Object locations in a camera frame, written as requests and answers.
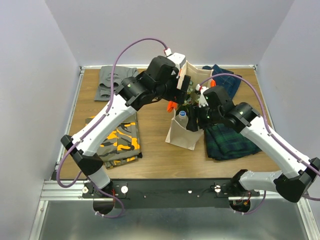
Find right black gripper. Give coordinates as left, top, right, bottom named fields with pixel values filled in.
left=185, top=102, right=222, bottom=132

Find clear plastic water bottle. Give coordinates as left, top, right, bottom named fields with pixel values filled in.
left=175, top=110, right=189, bottom=129

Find beige canvas tote bag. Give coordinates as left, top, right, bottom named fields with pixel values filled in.
left=165, top=61, right=213, bottom=151

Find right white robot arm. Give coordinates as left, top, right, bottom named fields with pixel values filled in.
left=193, top=84, right=320, bottom=203

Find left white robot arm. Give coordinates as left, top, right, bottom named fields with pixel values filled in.
left=61, top=53, right=191, bottom=198

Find green plaid folded cloth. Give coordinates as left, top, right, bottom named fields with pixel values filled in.
left=204, top=124, right=262, bottom=161

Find dark blue folded jeans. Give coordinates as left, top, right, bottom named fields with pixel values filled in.
left=202, top=64, right=241, bottom=99

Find orange camouflage folded pants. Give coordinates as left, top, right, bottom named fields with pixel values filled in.
left=97, top=114, right=143, bottom=169

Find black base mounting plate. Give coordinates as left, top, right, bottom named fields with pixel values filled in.
left=82, top=177, right=261, bottom=210

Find grey folded shorts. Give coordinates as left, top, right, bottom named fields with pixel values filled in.
left=94, top=65, right=139, bottom=102

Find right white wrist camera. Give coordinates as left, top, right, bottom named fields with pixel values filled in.
left=195, top=84, right=209, bottom=108

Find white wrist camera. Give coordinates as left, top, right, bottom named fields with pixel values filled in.
left=164, top=48, right=186, bottom=70
left=195, top=84, right=209, bottom=108

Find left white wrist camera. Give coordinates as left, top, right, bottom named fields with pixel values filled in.
left=164, top=48, right=186, bottom=70

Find aluminium rail frame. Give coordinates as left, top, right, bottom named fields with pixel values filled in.
left=28, top=65, right=320, bottom=240

